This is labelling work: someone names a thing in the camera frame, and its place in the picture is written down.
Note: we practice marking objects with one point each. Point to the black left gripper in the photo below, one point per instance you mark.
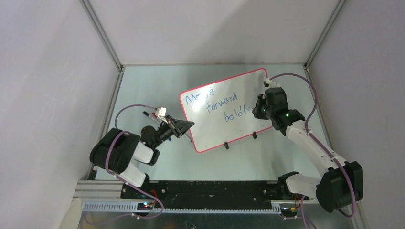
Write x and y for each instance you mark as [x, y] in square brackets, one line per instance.
[181, 126]

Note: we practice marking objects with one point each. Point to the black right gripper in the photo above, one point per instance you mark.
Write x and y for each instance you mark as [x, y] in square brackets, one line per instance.
[257, 111]

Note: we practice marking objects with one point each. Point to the pink framed whiteboard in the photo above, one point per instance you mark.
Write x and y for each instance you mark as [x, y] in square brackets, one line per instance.
[222, 110]

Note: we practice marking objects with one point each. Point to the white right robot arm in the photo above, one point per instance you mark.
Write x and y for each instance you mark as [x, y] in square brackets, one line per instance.
[340, 183]

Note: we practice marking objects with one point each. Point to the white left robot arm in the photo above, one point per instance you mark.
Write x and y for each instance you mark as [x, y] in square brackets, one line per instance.
[117, 151]

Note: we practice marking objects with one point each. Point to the black cap marker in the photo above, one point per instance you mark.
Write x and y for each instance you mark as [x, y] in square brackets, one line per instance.
[151, 117]

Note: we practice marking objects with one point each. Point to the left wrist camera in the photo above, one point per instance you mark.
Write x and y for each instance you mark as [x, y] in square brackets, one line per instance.
[160, 113]

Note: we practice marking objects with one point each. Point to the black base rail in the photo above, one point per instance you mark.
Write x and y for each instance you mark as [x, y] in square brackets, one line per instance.
[219, 195]

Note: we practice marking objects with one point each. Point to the aluminium frame profile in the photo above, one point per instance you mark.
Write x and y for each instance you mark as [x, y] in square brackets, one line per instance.
[114, 196]

